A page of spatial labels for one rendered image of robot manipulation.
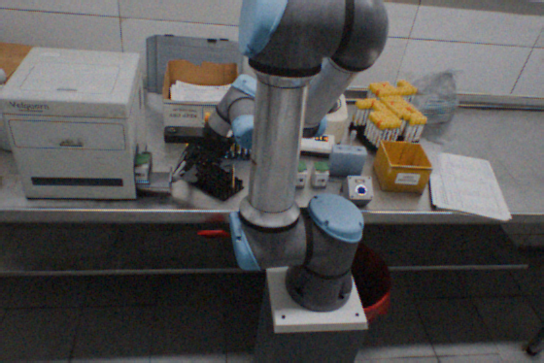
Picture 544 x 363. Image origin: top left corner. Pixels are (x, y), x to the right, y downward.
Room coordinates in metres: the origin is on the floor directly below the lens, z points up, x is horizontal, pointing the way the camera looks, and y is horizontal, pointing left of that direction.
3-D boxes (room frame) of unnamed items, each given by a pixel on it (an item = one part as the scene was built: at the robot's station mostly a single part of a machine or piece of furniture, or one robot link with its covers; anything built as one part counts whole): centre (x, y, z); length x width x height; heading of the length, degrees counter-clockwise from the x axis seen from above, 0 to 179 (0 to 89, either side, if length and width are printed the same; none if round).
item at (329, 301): (0.68, -0.14, 0.95); 0.15 x 0.15 x 0.10
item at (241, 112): (0.90, 0.06, 1.16); 0.11 x 0.11 x 0.08; 18
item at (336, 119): (1.37, -0.09, 0.94); 0.30 x 0.24 x 0.12; 3
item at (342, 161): (1.14, -0.21, 0.92); 0.10 x 0.07 x 0.10; 96
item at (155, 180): (0.93, 0.37, 0.92); 0.21 x 0.07 x 0.05; 102
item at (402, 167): (1.16, -0.39, 0.93); 0.13 x 0.13 x 0.10; 8
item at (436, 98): (1.64, -0.55, 0.97); 0.26 x 0.17 x 0.19; 117
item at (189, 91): (1.35, 0.28, 0.95); 0.29 x 0.25 x 0.15; 12
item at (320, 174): (1.08, -0.13, 0.91); 0.05 x 0.04 x 0.07; 12
